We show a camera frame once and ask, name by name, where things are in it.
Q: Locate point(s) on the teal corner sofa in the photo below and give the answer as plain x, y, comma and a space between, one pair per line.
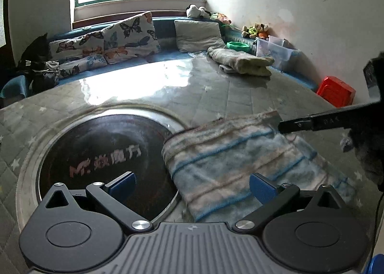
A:
165, 29

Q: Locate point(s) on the blue striped cloth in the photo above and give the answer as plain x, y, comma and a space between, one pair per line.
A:
222, 160

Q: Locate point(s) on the round black glass cooktop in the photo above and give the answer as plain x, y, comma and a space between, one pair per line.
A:
99, 142

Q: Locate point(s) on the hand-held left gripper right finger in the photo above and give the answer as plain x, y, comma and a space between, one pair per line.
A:
264, 190

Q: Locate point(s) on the blue plastic object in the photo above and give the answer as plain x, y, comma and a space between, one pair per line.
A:
377, 266

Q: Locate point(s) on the pile of dark clothes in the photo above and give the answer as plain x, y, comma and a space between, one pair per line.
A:
45, 77

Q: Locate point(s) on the person's right forearm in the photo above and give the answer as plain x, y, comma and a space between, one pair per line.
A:
372, 160

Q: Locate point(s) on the stuffed toys on ledge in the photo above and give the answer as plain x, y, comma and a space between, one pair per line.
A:
255, 31

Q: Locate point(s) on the black and white plush toy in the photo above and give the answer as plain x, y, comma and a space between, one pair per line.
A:
196, 11

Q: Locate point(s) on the long butterfly print pillow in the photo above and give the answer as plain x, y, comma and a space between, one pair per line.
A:
75, 46

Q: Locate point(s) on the large butterfly print pillow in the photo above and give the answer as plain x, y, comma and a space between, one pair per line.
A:
132, 37

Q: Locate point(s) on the small grey device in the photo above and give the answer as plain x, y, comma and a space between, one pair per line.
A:
226, 69

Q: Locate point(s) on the black bag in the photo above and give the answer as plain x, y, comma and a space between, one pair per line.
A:
34, 52

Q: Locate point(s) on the folded yellow-green cloth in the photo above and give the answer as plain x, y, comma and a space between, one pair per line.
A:
240, 61

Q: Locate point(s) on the green bowl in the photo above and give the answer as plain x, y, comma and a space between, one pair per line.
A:
238, 46

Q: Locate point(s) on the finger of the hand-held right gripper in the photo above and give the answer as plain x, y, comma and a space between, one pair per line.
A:
324, 121

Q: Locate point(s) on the flat butterfly print pillow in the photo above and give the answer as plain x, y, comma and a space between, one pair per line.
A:
84, 65

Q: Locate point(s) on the clear plastic storage box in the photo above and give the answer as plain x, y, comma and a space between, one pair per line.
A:
276, 52

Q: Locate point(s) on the grey pillow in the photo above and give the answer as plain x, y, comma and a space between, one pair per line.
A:
198, 35

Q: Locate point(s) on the orange green plush toy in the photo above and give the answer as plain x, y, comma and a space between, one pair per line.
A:
221, 18

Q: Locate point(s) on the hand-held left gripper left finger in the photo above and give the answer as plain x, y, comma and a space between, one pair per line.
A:
120, 188

